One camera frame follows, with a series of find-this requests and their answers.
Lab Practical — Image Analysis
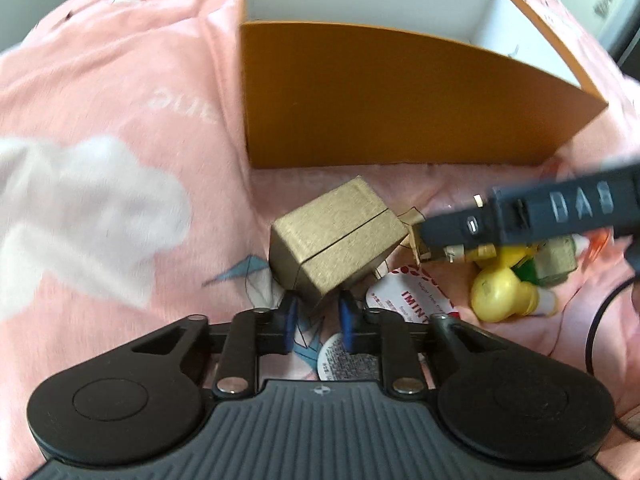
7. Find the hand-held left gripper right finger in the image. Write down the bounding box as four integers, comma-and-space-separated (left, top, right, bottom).
339, 292, 506, 398

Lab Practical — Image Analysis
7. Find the small green object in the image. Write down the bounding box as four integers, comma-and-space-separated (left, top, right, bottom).
514, 260, 540, 286

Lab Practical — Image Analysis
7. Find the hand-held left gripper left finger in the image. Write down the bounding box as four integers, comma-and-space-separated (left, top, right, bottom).
131, 292, 301, 397

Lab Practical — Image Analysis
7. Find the pink printed blanket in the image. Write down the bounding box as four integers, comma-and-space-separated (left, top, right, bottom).
0, 0, 640, 480

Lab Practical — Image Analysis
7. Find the white cabinet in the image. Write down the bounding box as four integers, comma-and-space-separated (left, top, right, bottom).
530, 0, 640, 61

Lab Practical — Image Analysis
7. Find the yellow bottle white cap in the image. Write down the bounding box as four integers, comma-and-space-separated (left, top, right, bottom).
471, 266, 559, 324

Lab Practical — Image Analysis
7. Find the black cable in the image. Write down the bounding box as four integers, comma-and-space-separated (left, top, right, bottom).
584, 274, 640, 436

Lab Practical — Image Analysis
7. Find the yellow toy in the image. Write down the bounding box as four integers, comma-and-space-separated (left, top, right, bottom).
477, 244, 538, 270

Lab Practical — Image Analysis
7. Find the orange cardboard box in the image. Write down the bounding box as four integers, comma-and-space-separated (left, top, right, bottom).
239, 0, 610, 171

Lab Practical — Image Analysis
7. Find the round white tin grey label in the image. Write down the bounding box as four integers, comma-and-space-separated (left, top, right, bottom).
316, 332, 396, 385

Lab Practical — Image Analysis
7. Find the large gold gift box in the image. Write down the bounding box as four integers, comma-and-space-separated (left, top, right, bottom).
269, 176, 410, 311

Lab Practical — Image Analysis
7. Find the round white tin red print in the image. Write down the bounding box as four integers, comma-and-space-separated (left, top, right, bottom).
364, 266, 453, 328

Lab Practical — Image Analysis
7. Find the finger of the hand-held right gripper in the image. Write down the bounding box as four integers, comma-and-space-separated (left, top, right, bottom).
419, 199, 499, 253

